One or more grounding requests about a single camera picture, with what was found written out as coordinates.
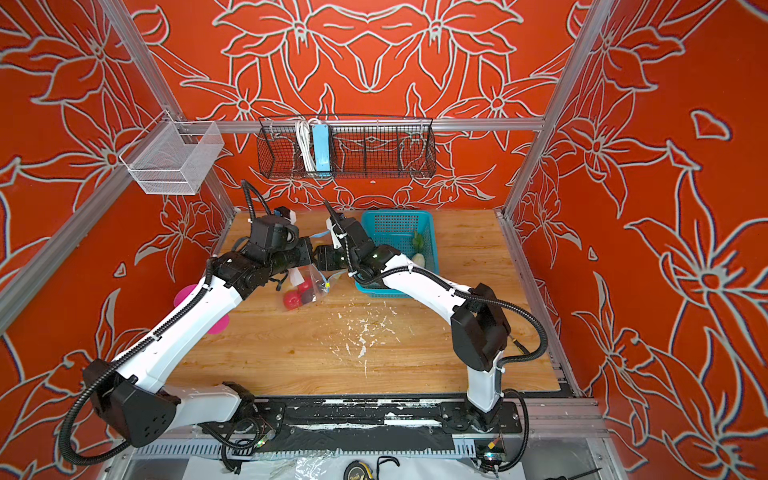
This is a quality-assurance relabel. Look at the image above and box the clear zip top bag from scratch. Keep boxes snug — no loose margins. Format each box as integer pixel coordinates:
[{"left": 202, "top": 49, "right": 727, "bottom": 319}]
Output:
[{"left": 281, "top": 227, "right": 346, "bottom": 313}]

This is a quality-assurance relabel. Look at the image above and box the dark red apple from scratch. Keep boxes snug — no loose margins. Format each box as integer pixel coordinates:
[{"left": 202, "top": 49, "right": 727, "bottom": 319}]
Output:
[{"left": 282, "top": 290, "right": 303, "bottom": 310}]

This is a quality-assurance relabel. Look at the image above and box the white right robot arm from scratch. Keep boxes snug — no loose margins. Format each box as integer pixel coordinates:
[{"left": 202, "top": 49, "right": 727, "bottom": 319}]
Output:
[{"left": 315, "top": 210, "right": 548, "bottom": 431}]

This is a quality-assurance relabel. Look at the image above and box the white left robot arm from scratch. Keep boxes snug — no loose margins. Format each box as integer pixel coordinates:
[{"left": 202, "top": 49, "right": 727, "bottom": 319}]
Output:
[{"left": 57, "top": 207, "right": 312, "bottom": 466}]

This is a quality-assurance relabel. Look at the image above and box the teal plastic basket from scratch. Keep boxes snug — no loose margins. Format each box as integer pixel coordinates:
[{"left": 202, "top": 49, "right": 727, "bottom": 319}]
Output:
[{"left": 355, "top": 210, "right": 440, "bottom": 301}]

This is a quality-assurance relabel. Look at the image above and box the green lettuce leaf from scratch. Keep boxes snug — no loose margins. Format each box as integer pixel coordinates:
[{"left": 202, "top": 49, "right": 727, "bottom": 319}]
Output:
[{"left": 412, "top": 232, "right": 426, "bottom": 253}]

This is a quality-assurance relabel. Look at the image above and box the pink plastic goblet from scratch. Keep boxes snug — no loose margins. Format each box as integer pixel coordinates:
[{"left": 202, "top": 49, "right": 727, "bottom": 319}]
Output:
[{"left": 173, "top": 284, "right": 230, "bottom": 335}]

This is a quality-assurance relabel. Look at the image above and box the light blue power strip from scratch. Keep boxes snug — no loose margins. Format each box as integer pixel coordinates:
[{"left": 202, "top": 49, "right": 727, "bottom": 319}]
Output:
[{"left": 312, "top": 123, "right": 331, "bottom": 177}]

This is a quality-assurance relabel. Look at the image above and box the yellow black tape measure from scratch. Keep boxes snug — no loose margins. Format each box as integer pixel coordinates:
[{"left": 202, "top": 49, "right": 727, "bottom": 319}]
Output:
[{"left": 343, "top": 460, "right": 374, "bottom": 480}]

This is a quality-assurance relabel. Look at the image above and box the black wire wall basket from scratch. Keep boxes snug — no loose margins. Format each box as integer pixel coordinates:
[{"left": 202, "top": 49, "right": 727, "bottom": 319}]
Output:
[{"left": 256, "top": 114, "right": 437, "bottom": 180}]

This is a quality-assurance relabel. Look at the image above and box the white coiled cable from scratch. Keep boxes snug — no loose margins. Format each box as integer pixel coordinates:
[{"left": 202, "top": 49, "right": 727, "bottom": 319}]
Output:
[{"left": 294, "top": 118, "right": 317, "bottom": 174}]

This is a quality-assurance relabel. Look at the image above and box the clear mesh wall bin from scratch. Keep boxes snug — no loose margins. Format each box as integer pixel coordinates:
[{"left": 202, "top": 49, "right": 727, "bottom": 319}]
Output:
[{"left": 121, "top": 121, "right": 224, "bottom": 196}]

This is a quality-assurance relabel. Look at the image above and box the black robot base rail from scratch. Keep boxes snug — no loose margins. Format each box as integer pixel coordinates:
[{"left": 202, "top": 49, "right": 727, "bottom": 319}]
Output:
[{"left": 202, "top": 392, "right": 523, "bottom": 460}]

